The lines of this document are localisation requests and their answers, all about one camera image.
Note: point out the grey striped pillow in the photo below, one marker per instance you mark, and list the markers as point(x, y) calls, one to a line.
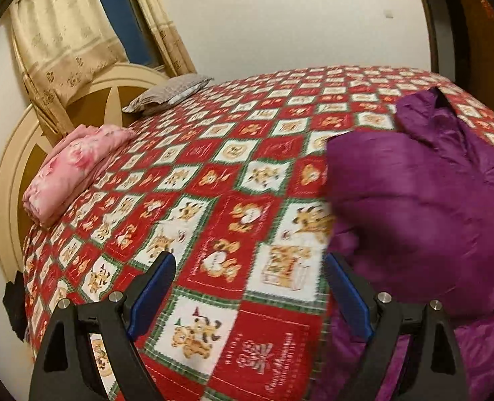
point(163, 94)

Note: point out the window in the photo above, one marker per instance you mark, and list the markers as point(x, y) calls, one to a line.
point(125, 25)

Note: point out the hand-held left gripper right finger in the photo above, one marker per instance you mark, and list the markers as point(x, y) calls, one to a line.
point(352, 297)

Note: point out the brown wooden door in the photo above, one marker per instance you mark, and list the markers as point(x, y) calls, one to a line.
point(487, 37)

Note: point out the cream and brown headboard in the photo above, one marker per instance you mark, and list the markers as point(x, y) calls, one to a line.
point(16, 167)

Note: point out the purple puffer jacket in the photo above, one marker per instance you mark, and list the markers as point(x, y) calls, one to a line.
point(418, 200)

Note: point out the pink folded floral blanket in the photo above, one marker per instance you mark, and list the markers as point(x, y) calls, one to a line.
point(71, 171)

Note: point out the wide beige patterned curtain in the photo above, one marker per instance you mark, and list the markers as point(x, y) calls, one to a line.
point(63, 37)

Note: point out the red checkered bear-print blanket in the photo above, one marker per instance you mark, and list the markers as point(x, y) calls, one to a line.
point(230, 167)

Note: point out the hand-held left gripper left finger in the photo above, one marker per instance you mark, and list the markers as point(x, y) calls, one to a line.
point(147, 304)

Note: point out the narrow beige patterned curtain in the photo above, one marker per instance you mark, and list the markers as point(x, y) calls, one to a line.
point(163, 21)

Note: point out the dark wooden door frame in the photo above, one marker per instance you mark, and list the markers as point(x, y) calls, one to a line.
point(443, 29)

